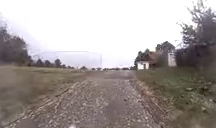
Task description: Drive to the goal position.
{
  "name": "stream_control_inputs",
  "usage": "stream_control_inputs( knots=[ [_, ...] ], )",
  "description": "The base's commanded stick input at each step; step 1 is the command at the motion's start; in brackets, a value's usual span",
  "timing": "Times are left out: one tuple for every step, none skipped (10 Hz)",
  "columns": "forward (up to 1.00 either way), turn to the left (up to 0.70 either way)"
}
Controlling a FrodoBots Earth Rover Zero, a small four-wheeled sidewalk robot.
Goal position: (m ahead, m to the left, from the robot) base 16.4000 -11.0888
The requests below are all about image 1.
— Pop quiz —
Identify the white house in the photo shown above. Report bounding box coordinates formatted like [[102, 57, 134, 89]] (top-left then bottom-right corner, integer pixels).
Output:
[[135, 49, 178, 71]]

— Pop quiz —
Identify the grey gravel path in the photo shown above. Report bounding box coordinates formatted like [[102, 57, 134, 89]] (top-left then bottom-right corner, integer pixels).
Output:
[[2, 69, 171, 128]]

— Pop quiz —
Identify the group of trees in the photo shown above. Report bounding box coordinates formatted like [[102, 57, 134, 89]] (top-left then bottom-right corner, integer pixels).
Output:
[[133, 40, 177, 64]]

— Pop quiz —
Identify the grass verge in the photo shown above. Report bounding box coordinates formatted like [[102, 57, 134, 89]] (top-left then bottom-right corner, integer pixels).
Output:
[[133, 64, 216, 128]]

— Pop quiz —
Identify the grass field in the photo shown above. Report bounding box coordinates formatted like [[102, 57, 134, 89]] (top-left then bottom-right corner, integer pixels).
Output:
[[0, 64, 92, 125]]

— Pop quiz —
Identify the row of trees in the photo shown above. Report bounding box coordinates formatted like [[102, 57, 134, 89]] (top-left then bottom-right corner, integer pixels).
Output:
[[175, 0, 216, 69], [0, 19, 88, 71]]

